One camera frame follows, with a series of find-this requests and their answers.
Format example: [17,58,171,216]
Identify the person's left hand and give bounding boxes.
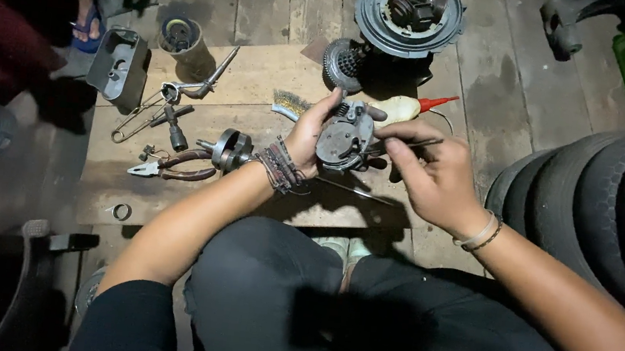
[280,83,396,187]

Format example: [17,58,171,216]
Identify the person's right hand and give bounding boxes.
[364,115,499,242]

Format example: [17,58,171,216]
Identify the thin metal pick tool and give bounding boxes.
[360,131,445,162]

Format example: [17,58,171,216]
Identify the round grey metal clutch assembly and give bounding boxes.
[312,96,379,176]

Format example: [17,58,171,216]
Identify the thin metal rod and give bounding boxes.
[312,175,398,207]

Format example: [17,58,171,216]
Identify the metal crankshaft piece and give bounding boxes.
[194,124,258,177]

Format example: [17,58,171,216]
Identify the oil bottle with red nozzle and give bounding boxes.
[369,87,461,137]

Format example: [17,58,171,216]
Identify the toothed metal clutch gear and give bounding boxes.
[319,35,372,95]

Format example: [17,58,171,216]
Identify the small brown cardboard piece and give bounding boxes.
[299,34,331,66]

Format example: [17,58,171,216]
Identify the bent metal pipe wrench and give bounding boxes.
[160,38,241,105]

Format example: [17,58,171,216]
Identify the black engine casing part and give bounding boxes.
[356,44,438,97]

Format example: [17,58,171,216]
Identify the person's pale sandals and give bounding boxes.
[308,233,374,271]

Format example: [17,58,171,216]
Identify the black socket wrench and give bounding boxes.
[146,100,196,154]

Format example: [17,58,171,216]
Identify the cylindrical can with black cap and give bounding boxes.
[154,14,209,74]

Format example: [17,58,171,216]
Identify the round engine stator plate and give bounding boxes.
[350,0,469,65]

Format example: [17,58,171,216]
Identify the thin metal tongs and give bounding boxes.
[110,77,182,150]

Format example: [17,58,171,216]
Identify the wooden board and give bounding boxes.
[74,22,437,261]

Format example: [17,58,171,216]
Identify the person's black trousers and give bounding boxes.
[69,198,588,351]

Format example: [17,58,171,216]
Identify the blue sandal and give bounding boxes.
[68,2,109,56]

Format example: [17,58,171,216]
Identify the black plastic chair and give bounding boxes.
[0,214,103,351]

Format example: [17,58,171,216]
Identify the dark braided wrist bracelets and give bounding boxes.
[249,133,313,198]

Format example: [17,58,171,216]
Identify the wire brush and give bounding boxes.
[270,88,314,125]

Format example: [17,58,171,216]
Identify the thin pale wrist bracelets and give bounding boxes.
[451,206,506,256]

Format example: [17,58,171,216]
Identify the pliers with brown handles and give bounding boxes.
[126,141,221,186]

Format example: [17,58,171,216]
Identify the small black wired connector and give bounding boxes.
[138,143,172,166]

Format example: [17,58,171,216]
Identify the small metal ring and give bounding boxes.
[109,201,134,224]

